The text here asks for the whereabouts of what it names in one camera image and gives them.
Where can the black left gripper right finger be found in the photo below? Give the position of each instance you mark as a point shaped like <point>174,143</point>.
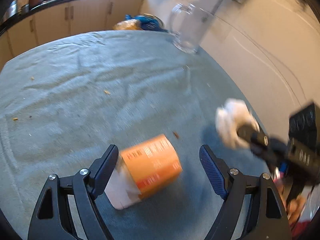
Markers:
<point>266,217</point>

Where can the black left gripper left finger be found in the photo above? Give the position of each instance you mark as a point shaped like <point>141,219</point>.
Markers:
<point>52,218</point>

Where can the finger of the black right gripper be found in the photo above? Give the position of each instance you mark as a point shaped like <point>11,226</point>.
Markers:
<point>257,140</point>

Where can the white tissue ball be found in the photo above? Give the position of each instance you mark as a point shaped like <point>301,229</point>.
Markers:
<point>229,118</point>

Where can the orange white carton box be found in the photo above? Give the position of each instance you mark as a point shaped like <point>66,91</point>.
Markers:
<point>141,171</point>

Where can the lower kitchen cabinets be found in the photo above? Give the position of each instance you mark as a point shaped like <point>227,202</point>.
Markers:
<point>63,20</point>

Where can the right hand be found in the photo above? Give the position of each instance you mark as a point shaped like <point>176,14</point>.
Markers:
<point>302,209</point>

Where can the grey-blue table cloth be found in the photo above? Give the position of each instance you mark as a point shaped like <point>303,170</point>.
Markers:
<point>63,104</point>

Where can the glass pitcher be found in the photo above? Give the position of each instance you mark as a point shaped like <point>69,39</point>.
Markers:
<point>193,26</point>

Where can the blue plastic bag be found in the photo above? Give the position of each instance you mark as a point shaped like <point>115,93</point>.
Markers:
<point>148,22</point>

